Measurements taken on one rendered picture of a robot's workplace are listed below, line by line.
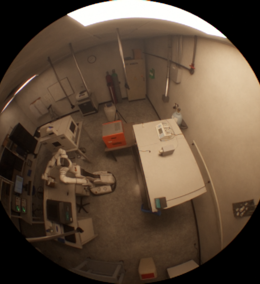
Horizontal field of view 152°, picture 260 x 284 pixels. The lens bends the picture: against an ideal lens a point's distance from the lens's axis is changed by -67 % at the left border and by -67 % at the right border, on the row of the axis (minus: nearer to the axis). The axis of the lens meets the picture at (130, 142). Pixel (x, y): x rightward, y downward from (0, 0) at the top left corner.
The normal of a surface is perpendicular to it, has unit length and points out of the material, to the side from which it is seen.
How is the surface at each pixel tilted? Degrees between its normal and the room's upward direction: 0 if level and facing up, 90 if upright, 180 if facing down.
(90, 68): 90
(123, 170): 0
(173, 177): 0
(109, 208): 0
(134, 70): 90
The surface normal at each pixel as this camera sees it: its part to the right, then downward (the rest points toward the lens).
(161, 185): -0.11, -0.55
